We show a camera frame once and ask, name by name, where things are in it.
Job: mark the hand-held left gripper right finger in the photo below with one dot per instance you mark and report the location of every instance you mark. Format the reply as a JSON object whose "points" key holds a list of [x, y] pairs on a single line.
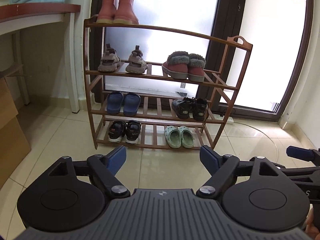
{"points": [[210, 160]]}

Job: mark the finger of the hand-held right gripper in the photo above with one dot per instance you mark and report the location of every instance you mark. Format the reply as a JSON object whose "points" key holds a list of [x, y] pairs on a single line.
{"points": [[300, 171], [300, 152]]}

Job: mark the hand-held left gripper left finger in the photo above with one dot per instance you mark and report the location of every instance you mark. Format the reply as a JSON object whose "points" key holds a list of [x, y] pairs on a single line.
{"points": [[116, 160]]}

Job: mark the black sandal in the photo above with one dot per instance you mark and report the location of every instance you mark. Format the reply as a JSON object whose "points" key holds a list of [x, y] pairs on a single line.
{"points": [[133, 133], [116, 132]]}

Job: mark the green clog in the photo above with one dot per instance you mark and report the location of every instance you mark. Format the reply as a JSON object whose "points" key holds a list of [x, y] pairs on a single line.
{"points": [[173, 138], [187, 137]]}

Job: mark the black leather shoe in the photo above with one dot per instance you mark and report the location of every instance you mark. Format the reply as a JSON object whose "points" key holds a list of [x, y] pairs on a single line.
{"points": [[182, 108], [200, 110]]}

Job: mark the navy blue slipper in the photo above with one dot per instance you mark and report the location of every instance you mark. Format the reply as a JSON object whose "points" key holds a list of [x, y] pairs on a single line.
{"points": [[132, 105], [115, 103]]}

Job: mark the pink fur-lined boot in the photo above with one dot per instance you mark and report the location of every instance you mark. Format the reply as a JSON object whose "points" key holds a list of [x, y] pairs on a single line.
{"points": [[197, 68], [176, 65]]}

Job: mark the wooden shoe rack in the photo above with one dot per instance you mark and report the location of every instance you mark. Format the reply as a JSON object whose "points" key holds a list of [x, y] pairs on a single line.
{"points": [[155, 76]]}

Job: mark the purple grey sneaker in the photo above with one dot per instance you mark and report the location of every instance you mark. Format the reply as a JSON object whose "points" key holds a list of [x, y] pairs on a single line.
{"points": [[136, 63], [108, 62]]}

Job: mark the pink rain boot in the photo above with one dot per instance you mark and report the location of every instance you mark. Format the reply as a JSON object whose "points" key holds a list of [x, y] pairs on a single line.
{"points": [[107, 5], [126, 5]]}

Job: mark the person's right hand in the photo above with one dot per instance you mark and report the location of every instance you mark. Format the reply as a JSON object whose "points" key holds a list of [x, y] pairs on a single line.
{"points": [[312, 227]]}

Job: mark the white power strip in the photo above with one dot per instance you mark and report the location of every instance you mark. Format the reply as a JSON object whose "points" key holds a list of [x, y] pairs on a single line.
{"points": [[223, 118]]}

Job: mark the large cardboard box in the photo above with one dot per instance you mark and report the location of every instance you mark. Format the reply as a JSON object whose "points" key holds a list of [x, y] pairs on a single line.
{"points": [[13, 150]]}

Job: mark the brown-topped white table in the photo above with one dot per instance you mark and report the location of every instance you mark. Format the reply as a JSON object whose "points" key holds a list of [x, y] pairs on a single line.
{"points": [[71, 55]]}

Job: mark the open cardboard box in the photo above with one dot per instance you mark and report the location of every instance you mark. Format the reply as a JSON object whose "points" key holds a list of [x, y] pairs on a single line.
{"points": [[7, 100]]}

